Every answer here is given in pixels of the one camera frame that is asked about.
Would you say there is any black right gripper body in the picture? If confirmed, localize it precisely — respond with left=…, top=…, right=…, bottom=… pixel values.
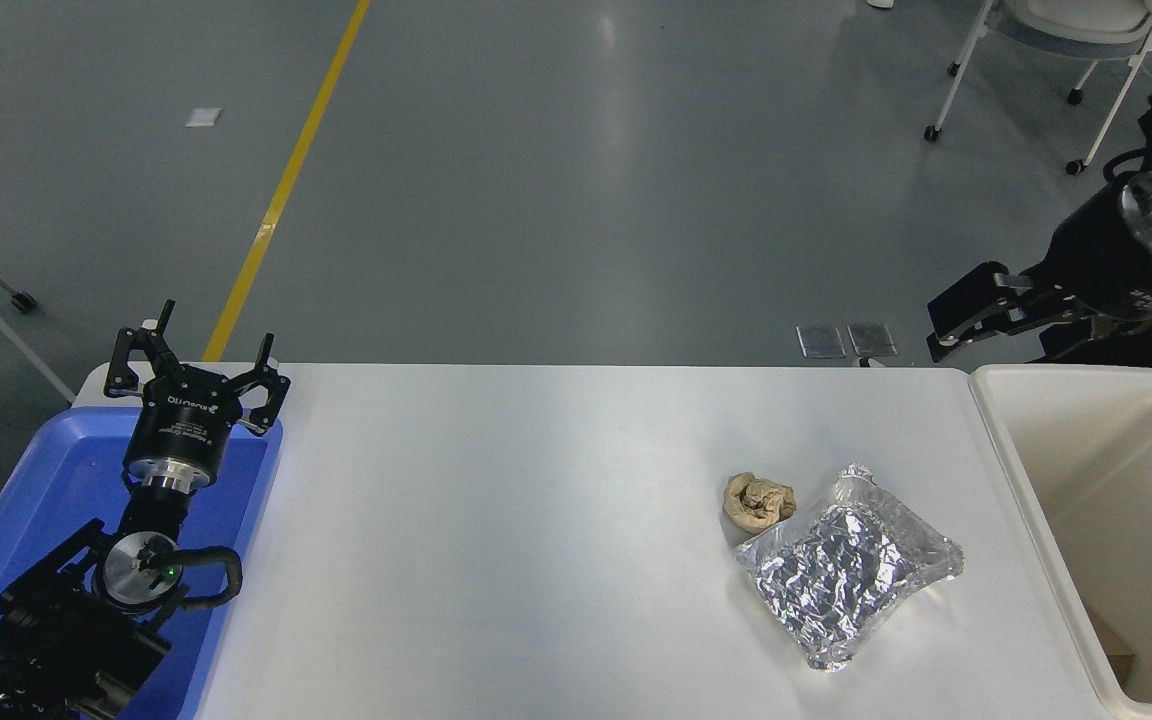
left=1036, top=185, right=1152, bottom=327

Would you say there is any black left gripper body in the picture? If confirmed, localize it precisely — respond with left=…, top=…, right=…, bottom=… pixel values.
left=124, top=364, right=259, bottom=467

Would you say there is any silver foil plate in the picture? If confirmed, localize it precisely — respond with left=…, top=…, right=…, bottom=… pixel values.
left=734, top=463, right=966, bottom=673

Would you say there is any metal floor plate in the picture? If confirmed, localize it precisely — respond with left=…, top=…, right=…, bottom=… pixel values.
left=796, top=323, right=847, bottom=359
left=847, top=321, right=898, bottom=358

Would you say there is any blue plastic tray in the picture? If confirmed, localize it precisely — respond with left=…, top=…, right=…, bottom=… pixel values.
left=0, top=405, right=285, bottom=720

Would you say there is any large pale plastic bin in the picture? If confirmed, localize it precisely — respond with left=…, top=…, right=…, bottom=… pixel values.
left=968, top=363, right=1152, bottom=720

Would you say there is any white wheeled chair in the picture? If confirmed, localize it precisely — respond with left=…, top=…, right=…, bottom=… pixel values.
left=924, top=0, right=1152, bottom=177

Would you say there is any crumpled tan paper ball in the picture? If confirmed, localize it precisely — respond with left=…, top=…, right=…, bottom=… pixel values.
left=723, top=473, right=798, bottom=535

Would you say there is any grey wheeled chair frame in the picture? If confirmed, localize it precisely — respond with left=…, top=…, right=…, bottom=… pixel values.
left=0, top=224, right=79, bottom=403

